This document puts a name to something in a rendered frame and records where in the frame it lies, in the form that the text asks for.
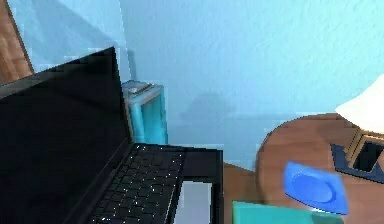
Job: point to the black laptop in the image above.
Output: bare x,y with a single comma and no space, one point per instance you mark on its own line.
66,140

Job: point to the light blue bin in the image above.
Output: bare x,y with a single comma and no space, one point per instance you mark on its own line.
150,115

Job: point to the round brown wooden table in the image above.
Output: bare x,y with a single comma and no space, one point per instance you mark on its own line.
300,143

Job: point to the blue square plate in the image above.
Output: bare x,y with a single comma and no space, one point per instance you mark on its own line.
315,188

